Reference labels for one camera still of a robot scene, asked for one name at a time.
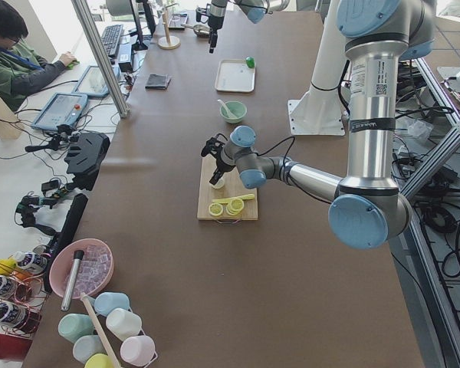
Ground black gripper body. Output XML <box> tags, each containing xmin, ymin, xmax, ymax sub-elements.
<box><xmin>201</xmin><ymin>133</ymin><xmax>235</xmax><ymax>174</ymax></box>
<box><xmin>195</xmin><ymin>5</ymin><xmax>225</xmax><ymax>35</ymax></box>

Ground white steamed bun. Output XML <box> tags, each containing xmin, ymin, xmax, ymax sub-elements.
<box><xmin>212</xmin><ymin>177</ymin><xmax>225</xmax><ymax>189</ymax></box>

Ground white ceramic spoon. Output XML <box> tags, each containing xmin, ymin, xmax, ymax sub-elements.
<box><xmin>217</xmin><ymin>99</ymin><xmax>237</xmax><ymax>119</ymax></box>

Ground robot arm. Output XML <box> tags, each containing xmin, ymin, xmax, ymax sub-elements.
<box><xmin>195</xmin><ymin>0</ymin><xmax>289</xmax><ymax>54</ymax></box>
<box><xmin>202</xmin><ymin>1</ymin><xmax>436</xmax><ymax>249</ymax></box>

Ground mint green bowl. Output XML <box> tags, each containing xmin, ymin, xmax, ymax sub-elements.
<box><xmin>220</xmin><ymin>101</ymin><xmax>247</xmax><ymax>124</ymax></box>

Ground pink bowl with cubes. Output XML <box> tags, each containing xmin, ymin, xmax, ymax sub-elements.
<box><xmin>49</xmin><ymin>238</ymin><xmax>114</xmax><ymax>299</ymax></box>

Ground metal scoop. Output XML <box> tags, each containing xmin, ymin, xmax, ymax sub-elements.
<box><xmin>182</xmin><ymin>23</ymin><xmax>210</xmax><ymax>38</ymax></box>

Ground wooden cutting board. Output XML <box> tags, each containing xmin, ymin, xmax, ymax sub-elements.
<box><xmin>196</xmin><ymin>156</ymin><xmax>258</xmax><ymax>222</ymax></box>

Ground single lemon slice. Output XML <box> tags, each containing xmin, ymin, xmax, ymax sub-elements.
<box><xmin>208</xmin><ymin>202</ymin><xmax>224</xmax><ymax>217</ymax></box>

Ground yellow plastic knife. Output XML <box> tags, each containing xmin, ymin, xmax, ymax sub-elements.
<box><xmin>212</xmin><ymin>193</ymin><xmax>255</xmax><ymax>204</ymax></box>

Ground stacked lemon slice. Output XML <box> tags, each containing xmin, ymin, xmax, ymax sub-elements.
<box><xmin>225</xmin><ymin>199</ymin><xmax>245</xmax><ymax>216</ymax></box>

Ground white rabbit tray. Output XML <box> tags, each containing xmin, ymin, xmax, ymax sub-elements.
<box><xmin>215</xmin><ymin>59</ymin><xmax>256</xmax><ymax>93</ymax></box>

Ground green lime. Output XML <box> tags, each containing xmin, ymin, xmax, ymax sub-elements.
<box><xmin>245</xmin><ymin>57</ymin><xmax>255</xmax><ymax>69</ymax></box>

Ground wooden stand with base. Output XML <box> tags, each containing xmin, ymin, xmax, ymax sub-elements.
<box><xmin>157</xmin><ymin>1</ymin><xmax>180</xmax><ymax>50</ymax></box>

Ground computer monitor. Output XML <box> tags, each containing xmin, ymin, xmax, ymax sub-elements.
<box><xmin>130</xmin><ymin>0</ymin><xmax>156</xmax><ymax>51</ymax></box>

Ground grey folded cloth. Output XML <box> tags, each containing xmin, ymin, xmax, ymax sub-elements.
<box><xmin>145</xmin><ymin>74</ymin><xmax>172</xmax><ymax>90</ymax></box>

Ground black keyboard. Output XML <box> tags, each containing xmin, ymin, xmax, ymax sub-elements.
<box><xmin>100</xmin><ymin>25</ymin><xmax>123</xmax><ymax>58</ymax></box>

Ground blue teach pendant tablet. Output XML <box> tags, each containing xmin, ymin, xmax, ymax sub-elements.
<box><xmin>31</xmin><ymin>93</ymin><xmax>88</xmax><ymax>131</ymax></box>

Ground black long bar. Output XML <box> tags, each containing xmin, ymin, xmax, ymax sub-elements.
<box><xmin>48</xmin><ymin>193</ymin><xmax>88</xmax><ymax>262</ymax></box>

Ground metal cylinder tube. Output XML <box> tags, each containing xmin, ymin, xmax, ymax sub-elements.
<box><xmin>61</xmin><ymin>250</ymin><xmax>84</xmax><ymax>312</ymax></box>

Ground light blue cup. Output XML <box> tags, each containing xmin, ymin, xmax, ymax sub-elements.
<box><xmin>94</xmin><ymin>292</ymin><xmax>130</xmax><ymax>317</ymax></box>

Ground white cup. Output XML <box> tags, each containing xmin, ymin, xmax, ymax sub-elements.
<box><xmin>106</xmin><ymin>308</ymin><xmax>142</xmax><ymax>341</ymax></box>

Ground wooden cup rack stick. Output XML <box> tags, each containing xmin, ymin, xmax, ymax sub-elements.
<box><xmin>80</xmin><ymin>293</ymin><xmax>121</xmax><ymax>368</ymax></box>

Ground pink cup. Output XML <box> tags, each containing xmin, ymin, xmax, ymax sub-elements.
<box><xmin>120</xmin><ymin>335</ymin><xmax>156</xmax><ymax>366</ymax></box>

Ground person in green jacket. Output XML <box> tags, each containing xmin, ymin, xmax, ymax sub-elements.
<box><xmin>0</xmin><ymin>1</ymin><xmax>77</xmax><ymax>111</ymax></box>

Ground mint green cup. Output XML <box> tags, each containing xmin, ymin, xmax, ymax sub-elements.
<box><xmin>57</xmin><ymin>314</ymin><xmax>94</xmax><ymax>343</ymax></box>

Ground pale blue cup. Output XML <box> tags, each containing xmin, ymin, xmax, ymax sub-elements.
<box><xmin>72</xmin><ymin>335</ymin><xmax>105</xmax><ymax>363</ymax></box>

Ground yellow cup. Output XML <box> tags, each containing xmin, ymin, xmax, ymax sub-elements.
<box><xmin>84</xmin><ymin>353</ymin><xmax>113</xmax><ymax>368</ymax></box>

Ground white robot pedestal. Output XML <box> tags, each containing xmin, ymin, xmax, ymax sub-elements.
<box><xmin>287</xmin><ymin>0</ymin><xmax>347</xmax><ymax>136</ymax></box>

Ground aluminium frame post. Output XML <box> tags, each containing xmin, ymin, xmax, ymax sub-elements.
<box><xmin>71</xmin><ymin>0</ymin><xmax>129</xmax><ymax>118</ymax></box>

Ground black plastic bracket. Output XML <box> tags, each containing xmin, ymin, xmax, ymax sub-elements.
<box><xmin>64</xmin><ymin>132</ymin><xmax>110</xmax><ymax>191</ymax></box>

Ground copper wire bottle rack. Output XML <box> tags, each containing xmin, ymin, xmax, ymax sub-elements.
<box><xmin>0</xmin><ymin>258</ymin><xmax>47</xmax><ymax>339</ymax></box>

